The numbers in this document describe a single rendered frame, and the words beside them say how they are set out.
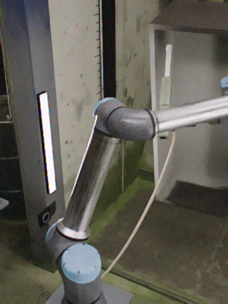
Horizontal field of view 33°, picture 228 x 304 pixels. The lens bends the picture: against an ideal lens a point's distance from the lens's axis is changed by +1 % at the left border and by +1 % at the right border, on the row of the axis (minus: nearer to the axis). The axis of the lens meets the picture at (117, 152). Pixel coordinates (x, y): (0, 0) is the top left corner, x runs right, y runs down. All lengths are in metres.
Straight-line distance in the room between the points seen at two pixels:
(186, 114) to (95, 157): 0.38
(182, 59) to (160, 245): 1.34
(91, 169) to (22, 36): 0.84
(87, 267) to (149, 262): 1.30
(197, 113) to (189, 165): 1.36
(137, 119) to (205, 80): 1.10
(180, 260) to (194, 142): 0.82
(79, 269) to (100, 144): 0.47
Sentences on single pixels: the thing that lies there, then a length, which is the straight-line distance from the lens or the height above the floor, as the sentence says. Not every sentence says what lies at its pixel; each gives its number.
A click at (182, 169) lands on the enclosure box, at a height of 0.53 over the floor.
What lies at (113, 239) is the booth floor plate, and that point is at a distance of 2.95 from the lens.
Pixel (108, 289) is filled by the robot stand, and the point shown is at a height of 0.64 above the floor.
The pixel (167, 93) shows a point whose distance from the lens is 1.87.
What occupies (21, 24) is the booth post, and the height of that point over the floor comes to 1.63.
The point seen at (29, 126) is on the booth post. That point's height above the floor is 1.08.
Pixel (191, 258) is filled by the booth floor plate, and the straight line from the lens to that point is 2.85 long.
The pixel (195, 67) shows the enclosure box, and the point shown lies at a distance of 2.38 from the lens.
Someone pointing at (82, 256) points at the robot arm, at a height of 0.91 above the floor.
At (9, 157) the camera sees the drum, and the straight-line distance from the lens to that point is 2.95.
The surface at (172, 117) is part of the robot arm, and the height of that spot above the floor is 1.42.
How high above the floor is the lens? 1.97
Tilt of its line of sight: 28 degrees down
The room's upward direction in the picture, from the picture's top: straight up
